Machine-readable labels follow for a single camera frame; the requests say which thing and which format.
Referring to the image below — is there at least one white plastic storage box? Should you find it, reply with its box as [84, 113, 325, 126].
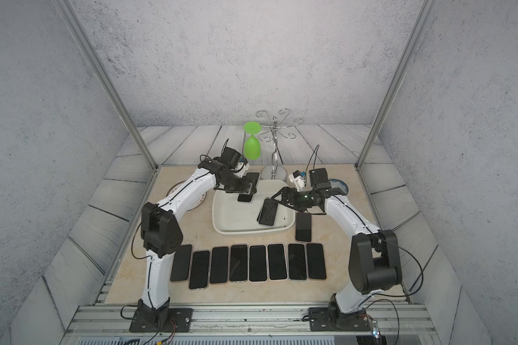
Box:
[212, 180, 296, 235]

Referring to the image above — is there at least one black phone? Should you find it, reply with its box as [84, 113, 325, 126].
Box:
[306, 243, 327, 280]
[288, 244, 307, 280]
[188, 250, 210, 290]
[267, 244, 288, 280]

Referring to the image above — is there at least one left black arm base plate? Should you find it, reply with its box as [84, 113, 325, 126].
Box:
[129, 308, 194, 334]

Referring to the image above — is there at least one phone with purple clear case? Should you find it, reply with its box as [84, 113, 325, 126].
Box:
[170, 244, 193, 283]

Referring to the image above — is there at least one blue white ceramic bowl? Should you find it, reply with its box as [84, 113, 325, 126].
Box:
[329, 179, 349, 196]

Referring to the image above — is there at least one right aluminium frame post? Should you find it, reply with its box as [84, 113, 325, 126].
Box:
[355, 0, 437, 172]

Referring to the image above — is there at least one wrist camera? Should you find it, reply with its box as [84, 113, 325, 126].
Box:
[220, 147, 248, 173]
[289, 168, 331, 191]

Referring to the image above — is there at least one dark phone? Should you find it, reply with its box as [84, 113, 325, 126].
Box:
[295, 213, 312, 243]

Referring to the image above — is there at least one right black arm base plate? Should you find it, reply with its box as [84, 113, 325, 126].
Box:
[302, 306, 372, 332]

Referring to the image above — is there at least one aluminium frame post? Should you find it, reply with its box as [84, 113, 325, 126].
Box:
[355, 0, 437, 172]
[53, 0, 158, 171]

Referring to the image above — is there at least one orange patterned round plate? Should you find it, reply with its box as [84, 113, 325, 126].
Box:
[165, 181, 207, 211]

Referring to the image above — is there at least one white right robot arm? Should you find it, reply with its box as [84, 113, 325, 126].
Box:
[271, 187, 402, 329]

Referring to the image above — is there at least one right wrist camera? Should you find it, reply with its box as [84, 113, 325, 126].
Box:
[289, 168, 331, 191]

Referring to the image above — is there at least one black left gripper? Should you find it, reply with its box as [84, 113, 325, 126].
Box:
[221, 172, 259, 194]

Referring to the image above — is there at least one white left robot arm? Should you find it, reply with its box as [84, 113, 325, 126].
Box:
[138, 159, 256, 326]

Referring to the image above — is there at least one left aluminium frame post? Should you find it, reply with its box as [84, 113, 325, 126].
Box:
[53, 0, 158, 171]

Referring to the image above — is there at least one aluminium rail front frame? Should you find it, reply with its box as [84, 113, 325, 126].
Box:
[61, 302, 441, 344]

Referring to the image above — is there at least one silver wire glass rack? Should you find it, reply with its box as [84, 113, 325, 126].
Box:
[256, 109, 304, 181]

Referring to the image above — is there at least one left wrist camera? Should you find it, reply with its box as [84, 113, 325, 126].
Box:
[220, 147, 248, 173]

